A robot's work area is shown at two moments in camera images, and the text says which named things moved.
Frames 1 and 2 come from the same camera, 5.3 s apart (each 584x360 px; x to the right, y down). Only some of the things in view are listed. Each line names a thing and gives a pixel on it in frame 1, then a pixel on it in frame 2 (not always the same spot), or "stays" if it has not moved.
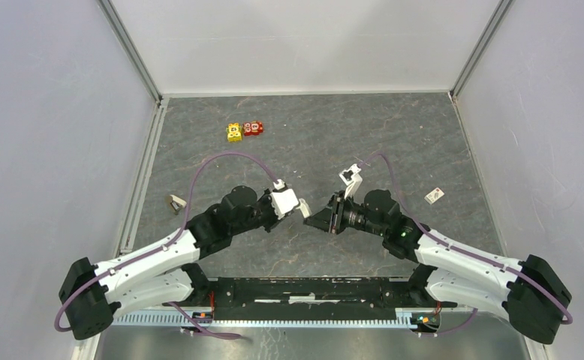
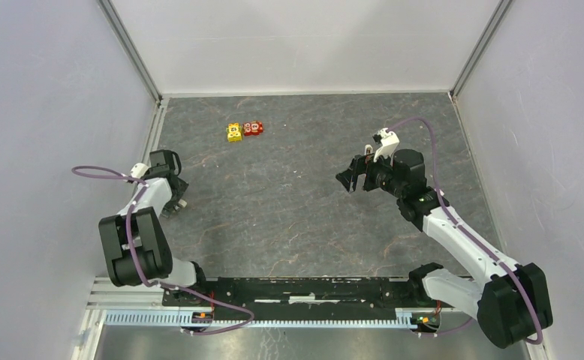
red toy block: (252, 128) stays
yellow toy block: (234, 132) stays
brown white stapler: (176, 203) stays
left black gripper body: (266, 216) → (177, 196)
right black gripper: (329, 220) → (361, 164)
